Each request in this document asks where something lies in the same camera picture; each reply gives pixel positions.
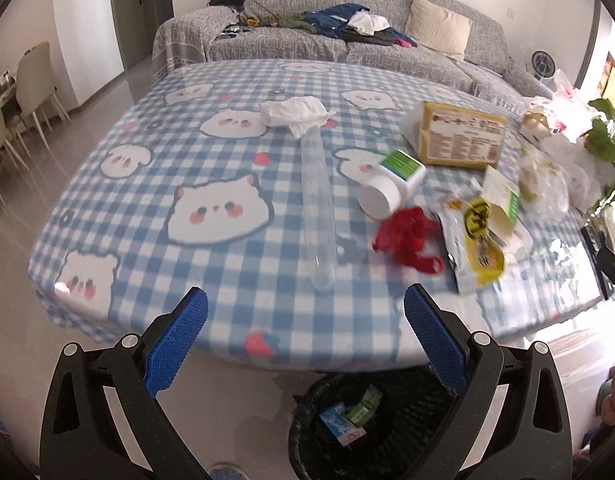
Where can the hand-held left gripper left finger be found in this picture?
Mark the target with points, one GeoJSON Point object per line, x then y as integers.
{"type": "Point", "coordinates": [180, 340]}

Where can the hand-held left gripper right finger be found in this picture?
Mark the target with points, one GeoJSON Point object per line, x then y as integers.
{"type": "Point", "coordinates": [437, 340]}

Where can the black mesh trash bin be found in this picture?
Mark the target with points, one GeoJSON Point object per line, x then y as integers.
{"type": "Point", "coordinates": [397, 410]}

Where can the yellow snack wrapper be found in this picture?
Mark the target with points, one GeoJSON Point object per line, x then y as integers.
{"type": "Point", "coordinates": [480, 260]}

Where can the small white and green box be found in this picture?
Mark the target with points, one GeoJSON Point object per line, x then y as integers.
{"type": "Point", "coordinates": [500, 200]}

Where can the white bottle with green label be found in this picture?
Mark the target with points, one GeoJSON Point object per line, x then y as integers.
{"type": "Point", "coordinates": [387, 190]}

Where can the clear plastic tube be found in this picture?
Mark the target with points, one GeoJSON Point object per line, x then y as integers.
{"type": "Point", "coordinates": [317, 200]}

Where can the white tissue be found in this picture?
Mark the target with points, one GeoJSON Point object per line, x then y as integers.
{"type": "Point", "coordinates": [292, 110]}

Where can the green carton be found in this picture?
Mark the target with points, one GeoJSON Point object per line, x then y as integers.
{"type": "Point", "coordinates": [365, 402]}

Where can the red mesh net bag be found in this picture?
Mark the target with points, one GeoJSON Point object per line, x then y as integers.
{"type": "Point", "coordinates": [405, 232]}

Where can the blue and white packet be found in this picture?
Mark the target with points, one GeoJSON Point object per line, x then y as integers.
{"type": "Point", "coordinates": [340, 422]}

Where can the blue checked bear tablecloth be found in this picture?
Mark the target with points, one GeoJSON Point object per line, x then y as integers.
{"type": "Point", "coordinates": [152, 180]}

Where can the clear plastic bag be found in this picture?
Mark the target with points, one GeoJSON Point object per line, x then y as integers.
{"type": "Point", "coordinates": [540, 185]}

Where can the large yellow cardboard box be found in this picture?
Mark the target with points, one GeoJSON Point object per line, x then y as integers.
{"type": "Point", "coordinates": [462, 140]}

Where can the clear plastic bags pile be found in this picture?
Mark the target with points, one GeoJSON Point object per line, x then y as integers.
{"type": "Point", "coordinates": [582, 175]}

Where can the small beige box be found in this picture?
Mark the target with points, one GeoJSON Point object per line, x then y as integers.
{"type": "Point", "coordinates": [535, 127]}

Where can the green potted plant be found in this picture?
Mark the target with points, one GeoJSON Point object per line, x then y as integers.
{"type": "Point", "coordinates": [607, 145]}

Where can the white plastic bag red print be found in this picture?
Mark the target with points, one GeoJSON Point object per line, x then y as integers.
{"type": "Point", "coordinates": [570, 105]}

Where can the round fan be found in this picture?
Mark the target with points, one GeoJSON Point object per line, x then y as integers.
{"type": "Point", "coordinates": [542, 65]}

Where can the pink cloth item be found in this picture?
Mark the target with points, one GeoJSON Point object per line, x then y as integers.
{"type": "Point", "coordinates": [406, 43]}

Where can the black garment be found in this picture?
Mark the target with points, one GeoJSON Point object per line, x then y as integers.
{"type": "Point", "coordinates": [372, 39]}

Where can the cream cushion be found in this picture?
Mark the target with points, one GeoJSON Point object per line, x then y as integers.
{"type": "Point", "coordinates": [437, 27]}

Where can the grey patterned sofa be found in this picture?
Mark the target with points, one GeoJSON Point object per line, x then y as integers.
{"type": "Point", "coordinates": [297, 47]}

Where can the dark grey door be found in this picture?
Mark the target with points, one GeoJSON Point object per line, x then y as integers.
{"type": "Point", "coordinates": [137, 20]}

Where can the white garment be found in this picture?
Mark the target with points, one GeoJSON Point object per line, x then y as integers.
{"type": "Point", "coordinates": [368, 22]}

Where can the green garment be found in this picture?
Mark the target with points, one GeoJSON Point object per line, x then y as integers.
{"type": "Point", "coordinates": [295, 21]}

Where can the pile of clothes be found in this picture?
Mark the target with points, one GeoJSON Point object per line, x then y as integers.
{"type": "Point", "coordinates": [332, 17]}

